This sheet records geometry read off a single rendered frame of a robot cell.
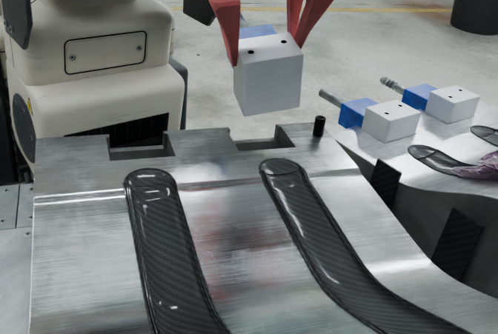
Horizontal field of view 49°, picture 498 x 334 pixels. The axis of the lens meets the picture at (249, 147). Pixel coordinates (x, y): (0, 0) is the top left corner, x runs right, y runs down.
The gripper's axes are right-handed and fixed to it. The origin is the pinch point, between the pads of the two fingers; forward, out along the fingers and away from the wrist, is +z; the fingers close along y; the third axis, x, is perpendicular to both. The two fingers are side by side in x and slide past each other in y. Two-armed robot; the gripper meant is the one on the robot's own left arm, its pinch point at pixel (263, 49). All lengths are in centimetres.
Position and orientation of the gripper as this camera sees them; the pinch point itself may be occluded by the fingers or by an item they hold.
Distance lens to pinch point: 46.5
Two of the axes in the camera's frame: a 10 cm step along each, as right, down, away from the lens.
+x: -2.7, -6.3, 7.2
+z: 0.0, 7.5, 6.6
